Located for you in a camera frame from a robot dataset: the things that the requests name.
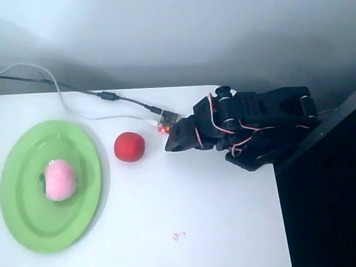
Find red plush apple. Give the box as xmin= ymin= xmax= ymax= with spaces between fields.
xmin=113 ymin=131 xmax=146 ymax=163

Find black and white cables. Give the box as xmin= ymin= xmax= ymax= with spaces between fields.
xmin=0 ymin=63 xmax=161 ymax=128

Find black power cable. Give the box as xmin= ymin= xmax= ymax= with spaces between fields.
xmin=0 ymin=74 xmax=163 ymax=116

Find green oval plastic plate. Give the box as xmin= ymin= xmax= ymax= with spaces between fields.
xmin=0 ymin=120 xmax=102 ymax=254

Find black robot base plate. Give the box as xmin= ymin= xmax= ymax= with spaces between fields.
xmin=224 ymin=147 xmax=279 ymax=172

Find pink plush peach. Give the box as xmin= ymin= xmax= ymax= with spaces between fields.
xmin=38 ymin=159 xmax=78 ymax=201

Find black furniture panel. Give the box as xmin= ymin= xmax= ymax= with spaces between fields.
xmin=273 ymin=91 xmax=356 ymax=267

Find small controller circuit board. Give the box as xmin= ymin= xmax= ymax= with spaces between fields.
xmin=157 ymin=110 xmax=180 ymax=135

